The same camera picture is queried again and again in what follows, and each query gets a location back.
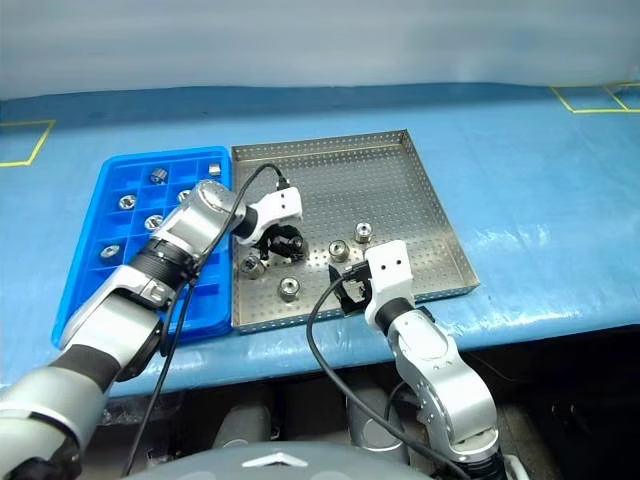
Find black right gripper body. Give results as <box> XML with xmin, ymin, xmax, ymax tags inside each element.
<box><xmin>342</xmin><ymin>265</ymin><xmax>375</xmax><ymax>312</ymax></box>

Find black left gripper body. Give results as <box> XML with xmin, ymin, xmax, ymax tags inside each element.
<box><xmin>264</xmin><ymin>224</ymin><xmax>308</xmax><ymax>262</ymax></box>

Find perforated steel tray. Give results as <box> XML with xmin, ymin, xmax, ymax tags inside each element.
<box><xmin>230</xmin><ymin>129</ymin><xmax>482</xmax><ymax>336</ymax></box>

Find blue plastic compartment tray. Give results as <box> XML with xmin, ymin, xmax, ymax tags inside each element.
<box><xmin>51</xmin><ymin>145</ymin><xmax>235</xmax><ymax>350</ymax></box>

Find grey cylindrical shape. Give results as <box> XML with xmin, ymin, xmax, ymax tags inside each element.
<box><xmin>346</xmin><ymin>384</ymin><xmax>410</xmax><ymax>452</ymax></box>

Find grey rounded shape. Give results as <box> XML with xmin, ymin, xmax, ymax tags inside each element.
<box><xmin>213</xmin><ymin>403</ymin><xmax>274</xmax><ymax>449</ymax></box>

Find grey robot torso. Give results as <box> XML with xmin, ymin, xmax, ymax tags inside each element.
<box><xmin>130</xmin><ymin>441</ymin><xmax>426</xmax><ymax>480</ymax></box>

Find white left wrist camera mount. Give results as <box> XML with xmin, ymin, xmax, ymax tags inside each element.
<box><xmin>233</xmin><ymin>186</ymin><xmax>305</xmax><ymax>246</ymax></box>

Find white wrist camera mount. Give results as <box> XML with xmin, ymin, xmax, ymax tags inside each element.
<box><xmin>233</xmin><ymin>186</ymin><xmax>305</xmax><ymax>246</ymax></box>
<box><xmin>363</xmin><ymin>239</ymin><xmax>416</xmax><ymax>327</ymax></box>

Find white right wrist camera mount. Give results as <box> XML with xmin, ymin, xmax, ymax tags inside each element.
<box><xmin>363</xmin><ymin>239</ymin><xmax>416</xmax><ymax>327</ymax></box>

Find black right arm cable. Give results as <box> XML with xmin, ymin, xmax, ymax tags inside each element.
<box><xmin>305</xmin><ymin>263</ymin><xmax>471</xmax><ymax>480</ymax></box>

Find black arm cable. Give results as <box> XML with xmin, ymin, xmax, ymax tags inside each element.
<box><xmin>305</xmin><ymin>263</ymin><xmax>471</xmax><ymax>480</ymax></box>
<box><xmin>121</xmin><ymin>163</ymin><xmax>292</xmax><ymax>478</ymax></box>

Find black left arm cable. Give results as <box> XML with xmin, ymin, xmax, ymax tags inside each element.
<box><xmin>121</xmin><ymin>163</ymin><xmax>292</xmax><ymax>478</ymax></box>

